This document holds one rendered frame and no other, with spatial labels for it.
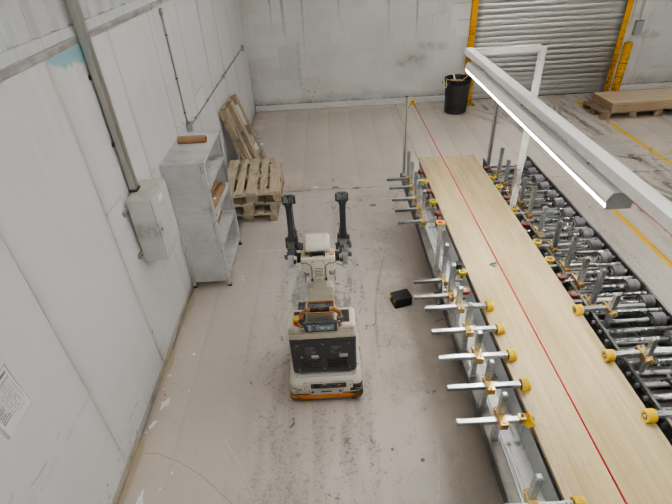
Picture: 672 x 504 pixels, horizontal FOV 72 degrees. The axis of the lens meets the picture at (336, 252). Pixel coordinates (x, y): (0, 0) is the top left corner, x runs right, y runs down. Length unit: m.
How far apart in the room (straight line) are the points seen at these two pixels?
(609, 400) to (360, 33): 8.91
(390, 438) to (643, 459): 1.75
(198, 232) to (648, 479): 4.28
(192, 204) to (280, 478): 2.77
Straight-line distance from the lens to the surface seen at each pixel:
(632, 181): 2.28
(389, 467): 3.90
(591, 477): 3.08
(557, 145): 2.78
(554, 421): 3.22
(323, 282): 3.86
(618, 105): 10.91
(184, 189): 4.98
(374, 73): 10.99
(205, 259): 5.40
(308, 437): 4.05
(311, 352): 3.86
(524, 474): 3.30
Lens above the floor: 3.38
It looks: 35 degrees down
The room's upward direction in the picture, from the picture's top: 3 degrees counter-clockwise
